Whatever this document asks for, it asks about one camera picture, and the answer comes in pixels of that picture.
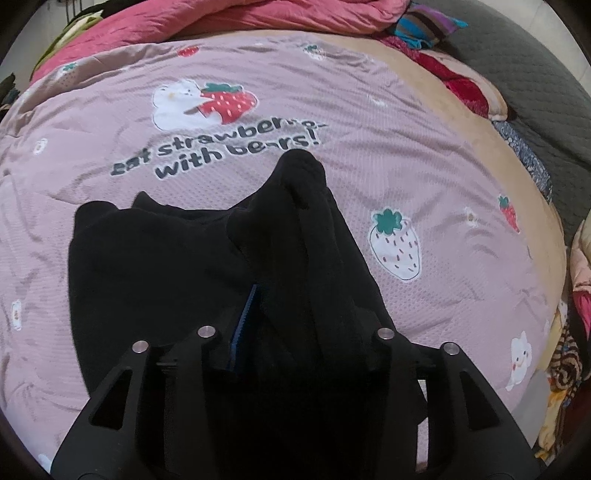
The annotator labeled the colourful patterned clothes pile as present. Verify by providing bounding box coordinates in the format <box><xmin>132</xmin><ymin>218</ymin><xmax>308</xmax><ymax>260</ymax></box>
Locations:
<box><xmin>536</xmin><ymin>222</ymin><xmax>591</xmax><ymax>467</ymax></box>

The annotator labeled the blue white patterned cloth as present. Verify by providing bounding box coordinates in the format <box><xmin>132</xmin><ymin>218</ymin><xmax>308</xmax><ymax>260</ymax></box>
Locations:
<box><xmin>492</xmin><ymin>120</ymin><xmax>552</xmax><ymax>204</ymax></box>

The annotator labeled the pink quilt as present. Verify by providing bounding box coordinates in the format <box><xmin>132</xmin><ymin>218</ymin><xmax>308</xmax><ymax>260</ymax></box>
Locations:
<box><xmin>32</xmin><ymin>0</ymin><xmax>411</xmax><ymax>84</ymax></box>

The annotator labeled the red patterned cloth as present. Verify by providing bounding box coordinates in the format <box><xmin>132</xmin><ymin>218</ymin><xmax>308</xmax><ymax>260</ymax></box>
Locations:
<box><xmin>383</xmin><ymin>34</ymin><xmax>490</xmax><ymax>118</ymax></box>

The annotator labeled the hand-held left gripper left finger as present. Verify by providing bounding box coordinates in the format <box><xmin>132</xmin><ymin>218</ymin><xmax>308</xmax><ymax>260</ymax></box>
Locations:
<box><xmin>51</xmin><ymin>284</ymin><xmax>258</xmax><ymax>480</ymax></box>

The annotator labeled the pink strawberry printed blanket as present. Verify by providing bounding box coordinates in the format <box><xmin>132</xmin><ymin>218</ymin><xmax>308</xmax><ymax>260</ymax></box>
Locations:
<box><xmin>0</xmin><ymin>34</ymin><xmax>568</xmax><ymax>476</ymax></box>

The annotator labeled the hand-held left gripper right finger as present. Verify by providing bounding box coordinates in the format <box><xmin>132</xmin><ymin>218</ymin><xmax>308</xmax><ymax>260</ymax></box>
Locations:
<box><xmin>374</xmin><ymin>327</ymin><xmax>541</xmax><ymax>480</ymax></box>

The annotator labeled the striped colourful cloth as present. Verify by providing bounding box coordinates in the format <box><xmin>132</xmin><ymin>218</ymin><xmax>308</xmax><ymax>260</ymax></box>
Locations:
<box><xmin>392</xmin><ymin>2</ymin><xmax>469</xmax><ymax>49</ymax></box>

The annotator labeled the green blanket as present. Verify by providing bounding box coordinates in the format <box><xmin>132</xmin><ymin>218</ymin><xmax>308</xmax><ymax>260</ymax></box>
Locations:
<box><xmin>39</xmin><ymin>4</ymin><xmax>107</xmax><ymax>61</ymax></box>

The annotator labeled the tan fleece blanket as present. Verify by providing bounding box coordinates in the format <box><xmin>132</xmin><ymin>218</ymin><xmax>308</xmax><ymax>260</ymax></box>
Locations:
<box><xmin>175</xmin><ymin>32</ymin><xmax>571</xmax><ymax>370</ymax></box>

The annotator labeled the black sweater with orange patches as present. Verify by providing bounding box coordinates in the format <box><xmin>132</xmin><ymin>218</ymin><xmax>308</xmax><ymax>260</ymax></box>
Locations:
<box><xmin>68</xmin><ymin>150</ymin><xmax>428</xmax><ymax>480</ymax></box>

